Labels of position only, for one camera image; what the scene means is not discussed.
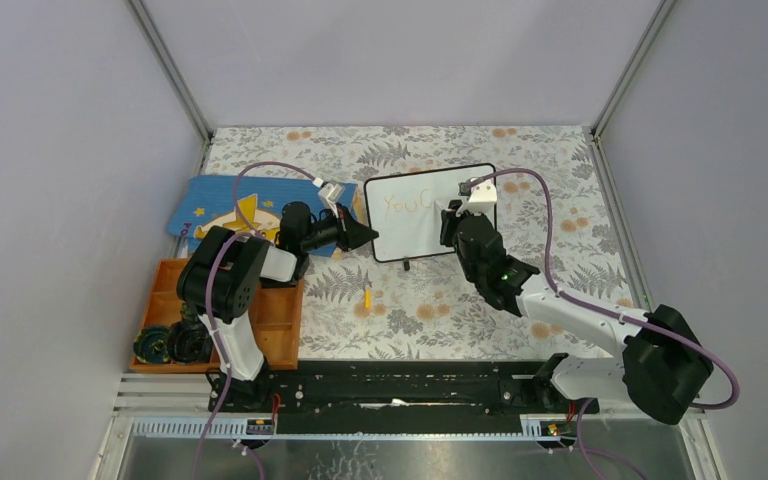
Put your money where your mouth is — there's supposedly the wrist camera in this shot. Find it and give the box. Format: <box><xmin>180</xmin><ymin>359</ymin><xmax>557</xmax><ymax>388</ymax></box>
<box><xmin>312</xmin><ymin>177</ymin><xmax>345</xmax><ymax>216</ymax></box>
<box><xmin>456</xmin><ymin>178</ymin><xmax>498</xmax><ymax>216</ymax></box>

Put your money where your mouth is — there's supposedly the dark round object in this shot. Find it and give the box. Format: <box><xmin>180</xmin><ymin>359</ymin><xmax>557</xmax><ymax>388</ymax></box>
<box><xmin>132</xmin><ymin>325</ymin><xmax>171</xmax><ymax>365</ymax></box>
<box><xmin>166</xmin><ymin>321</ymin><xmax>213</xmax><ymax>364</ymax></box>

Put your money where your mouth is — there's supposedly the blue pikachu cloth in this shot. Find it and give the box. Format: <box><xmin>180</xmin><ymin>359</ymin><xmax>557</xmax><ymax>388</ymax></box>
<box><xmin>167</xmin><ymin>175</ymin><xmax>361</xmax><ymax>258</ymax></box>

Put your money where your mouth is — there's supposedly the yellow marker cap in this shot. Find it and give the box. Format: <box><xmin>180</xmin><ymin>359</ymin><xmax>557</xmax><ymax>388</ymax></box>
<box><xmin>363</xmin><ymin>289</ymin><xmax>372</xmax><ymax>311</ymax></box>

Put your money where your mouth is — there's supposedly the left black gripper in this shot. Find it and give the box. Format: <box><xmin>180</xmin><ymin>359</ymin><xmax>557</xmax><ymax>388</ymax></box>
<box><xmin>300</xmin><ymin>202</ymin><xmax>378</xmax><ymax>254</ymax></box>

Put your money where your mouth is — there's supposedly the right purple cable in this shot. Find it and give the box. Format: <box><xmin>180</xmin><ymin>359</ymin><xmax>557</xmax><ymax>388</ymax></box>
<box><xmin>466</xmin><ymin>168</ymin><xmax>742</xmax><ymax>411</ymax></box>

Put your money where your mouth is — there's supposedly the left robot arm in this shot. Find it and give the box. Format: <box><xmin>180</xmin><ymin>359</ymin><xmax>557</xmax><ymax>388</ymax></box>
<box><xmin>177</xmin><ymin>201</ymin><xmax>379</xmax><ymax>411</ymax></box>

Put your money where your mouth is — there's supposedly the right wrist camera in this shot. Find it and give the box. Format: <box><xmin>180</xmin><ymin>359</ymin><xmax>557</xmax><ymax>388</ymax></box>
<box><xmin>456</xmin><ymin>178</ymin><xmax>498</xmax><ymax>216</ymax></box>

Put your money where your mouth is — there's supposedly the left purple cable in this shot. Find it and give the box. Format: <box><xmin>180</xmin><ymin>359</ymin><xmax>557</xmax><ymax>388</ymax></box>
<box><xmin>189</xmin><ymin>161</ymin><xmax>327</xmax><ymax>480</ymax></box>

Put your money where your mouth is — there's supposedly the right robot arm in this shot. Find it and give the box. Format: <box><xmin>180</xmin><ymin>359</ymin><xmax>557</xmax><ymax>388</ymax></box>
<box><xmin>440</xmin><ymin>200</ymin><xmax>714</xmax><ymax>425</ymax></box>

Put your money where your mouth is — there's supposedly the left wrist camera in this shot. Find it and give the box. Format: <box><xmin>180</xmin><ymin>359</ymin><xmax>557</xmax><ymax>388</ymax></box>
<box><xmin>312</xmin><ymin>177</ymin><xmax>345</xmax><ymax>216</ymax></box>

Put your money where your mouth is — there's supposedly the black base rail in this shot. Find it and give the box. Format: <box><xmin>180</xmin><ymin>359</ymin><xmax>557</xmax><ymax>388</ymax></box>
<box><xmin>205</xmin><ymin>360</ymin><xmax>599</xmax><ymax>435</ymax></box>

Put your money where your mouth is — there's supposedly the black framed whiteboard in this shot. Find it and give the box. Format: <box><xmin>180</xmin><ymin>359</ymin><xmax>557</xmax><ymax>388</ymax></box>
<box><xmin>363</xmin><ymin>163</ymin><xmax>496</xmax><ymax>263</ymax></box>

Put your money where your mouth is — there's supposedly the floral table mat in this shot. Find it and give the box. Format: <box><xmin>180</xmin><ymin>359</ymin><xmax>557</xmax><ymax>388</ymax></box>
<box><xmin>204</xmin><ymin>126</ymin><xmax>637</xmax><ymax>360</ymax></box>

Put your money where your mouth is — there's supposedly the purple cable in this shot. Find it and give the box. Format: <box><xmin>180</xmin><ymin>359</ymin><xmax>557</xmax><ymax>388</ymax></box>
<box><xmin>466</xmin><ymin>168</ymin><xmax>742</xmax><ymax>411</ymax></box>
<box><xmin>189</xmin><ymin>161</ymin><xmax>327</xmax><ymax>480</ymax></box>

